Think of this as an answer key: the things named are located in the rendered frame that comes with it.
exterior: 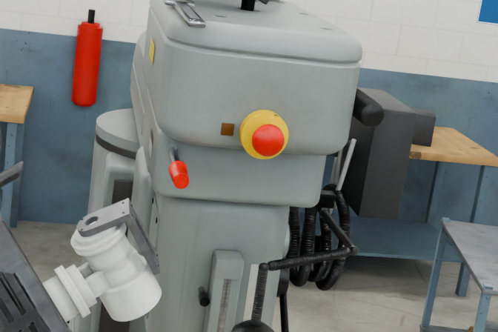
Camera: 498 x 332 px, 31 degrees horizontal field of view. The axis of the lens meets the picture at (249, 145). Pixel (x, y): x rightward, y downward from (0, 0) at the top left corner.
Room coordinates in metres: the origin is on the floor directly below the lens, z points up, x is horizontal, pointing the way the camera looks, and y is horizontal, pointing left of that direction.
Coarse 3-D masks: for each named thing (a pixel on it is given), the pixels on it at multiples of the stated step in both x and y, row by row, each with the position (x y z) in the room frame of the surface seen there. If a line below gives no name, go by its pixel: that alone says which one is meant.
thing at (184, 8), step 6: (168, 0) 1.21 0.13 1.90; (174, 0) 1.22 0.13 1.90; (186, 0) 1.25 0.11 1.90; (174, 6) 1.19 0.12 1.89; (180, 6) 1.16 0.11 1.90; (186, 6) 1.16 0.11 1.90; (192, 6) 1.22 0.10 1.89; (180, 12) 1.11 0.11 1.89; (186, 12) 1.09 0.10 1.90; (192, 12) 1.10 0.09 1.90; (186, 18) 1.05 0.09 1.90; (192, 18) 1.04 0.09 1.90; (198, 18) 1.05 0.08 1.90; (192, 24) 1.02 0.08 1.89; (198, 24) 1.02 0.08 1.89; (204, 24) 1.02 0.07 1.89
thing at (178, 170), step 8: (168, 152) 1.16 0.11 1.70; (176, 152) 1.15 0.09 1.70; (176, 160) 1.11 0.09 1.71; (168, 168) 1.08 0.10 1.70; (176, 168) 1.06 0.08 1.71; (184, 168) 1.06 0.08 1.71; (176, 176) 1.04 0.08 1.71; (184, 176) 1.04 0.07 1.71; (176, 184) 1.03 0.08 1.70; (184, 184) 1.04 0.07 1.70
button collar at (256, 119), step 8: (256, 112) 1.09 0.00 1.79; (264, 112) 1.08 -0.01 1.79; (272, 112) 1.09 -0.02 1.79; (248, 120) 1.08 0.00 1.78; (256, 120) 1.08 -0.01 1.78; (264, 120) 1.08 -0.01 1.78; (272, 120) 1.08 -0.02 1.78; (280, 120) 1.08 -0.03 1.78; (240, 128) 1.09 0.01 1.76; (248, 128) 1.08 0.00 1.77; (256, 128) 1.08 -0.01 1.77; (280, 128) 1.08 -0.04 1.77; (240, 136) 1.08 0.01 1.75; (248, 136) 1.08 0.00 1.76; (248, 144) 1.08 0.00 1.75; (248, 152) 1.08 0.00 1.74; (280, 152) 1.09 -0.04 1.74
